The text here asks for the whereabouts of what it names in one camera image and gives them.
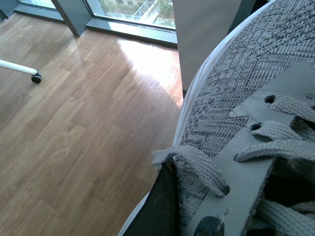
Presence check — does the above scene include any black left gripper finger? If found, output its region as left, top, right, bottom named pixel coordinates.
left=123, top=160, right=177, bottom=236

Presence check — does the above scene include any grey sneaker with lace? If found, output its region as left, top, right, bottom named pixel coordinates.
left=118, top=0, right=315, bottom=236

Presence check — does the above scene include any white chair leg with caster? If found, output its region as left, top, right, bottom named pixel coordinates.
left=0, top=60, right=42, bottom=84

